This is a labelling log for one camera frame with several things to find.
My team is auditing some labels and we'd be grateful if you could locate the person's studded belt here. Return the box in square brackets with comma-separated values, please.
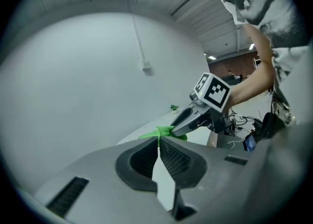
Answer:
[270, 93, 298, 127]

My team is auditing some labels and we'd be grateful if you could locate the person's black white printed shirt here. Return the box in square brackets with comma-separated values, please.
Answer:
[217, 0, 309, 111]

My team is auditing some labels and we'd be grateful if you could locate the person's right forearm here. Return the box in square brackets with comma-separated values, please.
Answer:
[224, 23, 274, 113]

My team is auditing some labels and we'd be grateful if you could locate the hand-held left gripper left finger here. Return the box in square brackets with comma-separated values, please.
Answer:
[34, 136, 172, 224]

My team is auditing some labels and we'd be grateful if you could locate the white wall junction box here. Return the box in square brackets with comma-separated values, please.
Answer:
[141, 59, 155, 76]

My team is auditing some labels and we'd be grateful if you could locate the small screen device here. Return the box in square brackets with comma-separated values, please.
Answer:
[243, 134, 257, 152]

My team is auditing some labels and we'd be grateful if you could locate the green cloth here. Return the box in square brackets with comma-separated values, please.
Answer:
[138, 125, 188, 147]

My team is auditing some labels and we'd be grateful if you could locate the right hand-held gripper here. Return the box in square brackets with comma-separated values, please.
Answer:
[170, 72, 232, 137]

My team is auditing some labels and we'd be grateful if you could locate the tangle of black cables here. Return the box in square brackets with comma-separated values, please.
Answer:
[224, 112, 262, 136]

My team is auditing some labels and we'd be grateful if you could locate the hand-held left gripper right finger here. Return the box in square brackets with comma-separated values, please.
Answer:
[159, 136, 254, 210]

